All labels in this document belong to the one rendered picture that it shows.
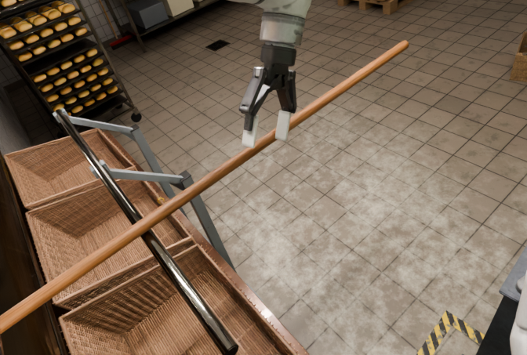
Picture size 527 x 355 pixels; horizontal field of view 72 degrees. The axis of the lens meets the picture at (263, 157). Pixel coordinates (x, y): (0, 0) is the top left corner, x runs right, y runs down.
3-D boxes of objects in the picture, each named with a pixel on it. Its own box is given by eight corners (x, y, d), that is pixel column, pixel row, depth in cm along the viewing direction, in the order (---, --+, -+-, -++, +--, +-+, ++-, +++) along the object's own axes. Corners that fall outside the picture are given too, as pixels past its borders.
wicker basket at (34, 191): (59, 246, 169) (22, 208, 151) (33, 190, 206) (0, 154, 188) (149, 186, 188) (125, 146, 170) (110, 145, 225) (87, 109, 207)
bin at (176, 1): (173, 16, 501) (166, -1, 485) (157, 12, 533) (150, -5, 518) (194, 7, 514) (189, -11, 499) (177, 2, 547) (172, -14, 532)
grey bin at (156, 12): (146, 29, 485) (138, 11, 469) (132, 23, 518) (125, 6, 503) (169, 19, 498) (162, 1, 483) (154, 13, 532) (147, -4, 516)
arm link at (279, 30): (313, 22, 77) (307, 51, 78) (277, 19, 81) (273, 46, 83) (292, 14, 69) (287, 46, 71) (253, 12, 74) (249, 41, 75)
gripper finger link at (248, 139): (259, 115, 75) (256, 115, 74) (254, 147, 76) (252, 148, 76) (247, 112, 76) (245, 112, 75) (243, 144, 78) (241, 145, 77)
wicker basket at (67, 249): (96, 343, 130) (51, 308, 112) (59, 250, 167) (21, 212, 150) (207, 258, 147) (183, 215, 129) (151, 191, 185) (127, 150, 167)
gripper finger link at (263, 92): (281, 77, 77) (280, 73, 76) (257, 118, 73) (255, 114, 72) (267, 74, 79) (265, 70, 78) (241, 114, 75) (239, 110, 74)
